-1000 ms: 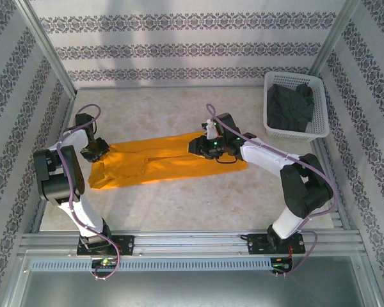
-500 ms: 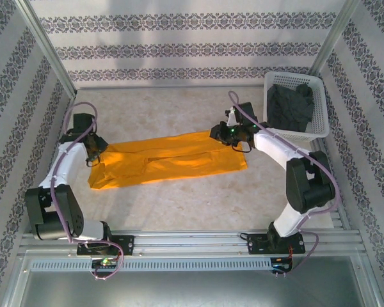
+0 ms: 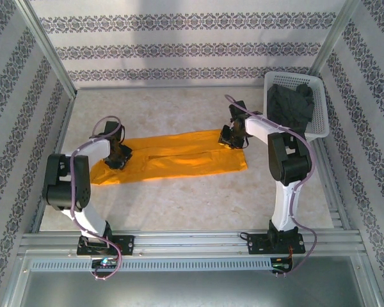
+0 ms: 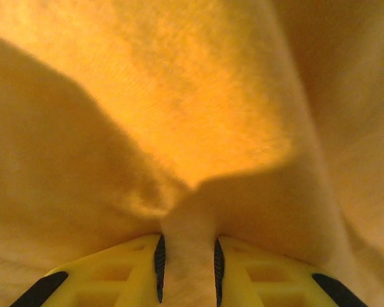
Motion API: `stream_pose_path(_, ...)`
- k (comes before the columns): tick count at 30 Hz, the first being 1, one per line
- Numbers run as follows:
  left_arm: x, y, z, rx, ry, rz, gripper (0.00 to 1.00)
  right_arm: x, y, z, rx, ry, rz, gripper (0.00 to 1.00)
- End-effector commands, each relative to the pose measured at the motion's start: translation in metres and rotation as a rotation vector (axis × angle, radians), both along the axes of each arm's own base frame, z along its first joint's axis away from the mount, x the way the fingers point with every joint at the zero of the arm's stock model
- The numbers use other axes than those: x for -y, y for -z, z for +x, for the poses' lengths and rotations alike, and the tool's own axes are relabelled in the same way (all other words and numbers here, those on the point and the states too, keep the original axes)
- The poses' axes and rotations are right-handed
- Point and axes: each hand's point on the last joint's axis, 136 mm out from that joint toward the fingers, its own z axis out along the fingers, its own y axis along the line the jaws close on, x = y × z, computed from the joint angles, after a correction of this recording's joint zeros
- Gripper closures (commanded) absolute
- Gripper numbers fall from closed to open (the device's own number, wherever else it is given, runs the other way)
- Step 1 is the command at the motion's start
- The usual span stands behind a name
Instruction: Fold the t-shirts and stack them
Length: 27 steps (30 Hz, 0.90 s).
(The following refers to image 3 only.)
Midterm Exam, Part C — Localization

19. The yellow t-shirt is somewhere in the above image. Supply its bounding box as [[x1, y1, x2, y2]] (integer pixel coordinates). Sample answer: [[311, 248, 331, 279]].
[[90, 127, 249, 186]]

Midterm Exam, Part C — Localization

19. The dark grey t-shirt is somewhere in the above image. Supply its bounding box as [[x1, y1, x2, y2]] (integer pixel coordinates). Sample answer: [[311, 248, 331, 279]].
[[267, 83, 315, 135]]

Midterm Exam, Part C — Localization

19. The white perforated plastic basket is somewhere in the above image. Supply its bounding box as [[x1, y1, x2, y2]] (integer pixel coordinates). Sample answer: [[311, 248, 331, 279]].
[[262, 72, 330, 140]]

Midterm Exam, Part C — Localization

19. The left controller circuit board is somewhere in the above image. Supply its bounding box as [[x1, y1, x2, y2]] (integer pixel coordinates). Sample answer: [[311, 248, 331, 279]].
[[91, 257, 118, 269]]

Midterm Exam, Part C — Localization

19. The controller circuit board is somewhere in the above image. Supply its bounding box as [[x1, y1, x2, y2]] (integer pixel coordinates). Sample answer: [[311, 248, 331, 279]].
[[91, 257, 118, 269], [270, 256, 292, 273]]

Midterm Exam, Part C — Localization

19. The right controller circuit board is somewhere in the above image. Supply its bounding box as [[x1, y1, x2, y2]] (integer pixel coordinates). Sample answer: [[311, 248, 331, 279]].
[[270, 256, 292, 273]]

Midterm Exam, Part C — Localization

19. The grey metal sheet panel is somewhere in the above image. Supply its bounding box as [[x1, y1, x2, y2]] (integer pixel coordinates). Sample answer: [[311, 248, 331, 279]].
[[3, 252, 381, 307]]

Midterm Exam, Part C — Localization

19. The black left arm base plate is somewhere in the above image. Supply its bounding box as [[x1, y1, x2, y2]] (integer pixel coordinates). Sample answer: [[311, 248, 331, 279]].
[[76, 235, 136, 256]]

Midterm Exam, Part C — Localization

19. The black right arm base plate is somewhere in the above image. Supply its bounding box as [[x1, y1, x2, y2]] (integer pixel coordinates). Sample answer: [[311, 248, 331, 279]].
[[246, 232, 306, 256]]

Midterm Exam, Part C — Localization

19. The aluminium mounting rail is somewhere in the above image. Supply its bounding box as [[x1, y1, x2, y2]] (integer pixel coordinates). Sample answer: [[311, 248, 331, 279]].
[[19, 229, 362, 256]]

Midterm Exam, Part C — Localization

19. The aluminium frame post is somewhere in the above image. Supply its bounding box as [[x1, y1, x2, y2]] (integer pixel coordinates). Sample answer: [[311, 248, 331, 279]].
[[15, 0, 77, 98], [308, 0, 362, 77]]

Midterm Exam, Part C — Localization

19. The grey slotted cable duct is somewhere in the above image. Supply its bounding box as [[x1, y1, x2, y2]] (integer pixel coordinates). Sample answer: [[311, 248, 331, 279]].
[[30, 257, 273, 272]]

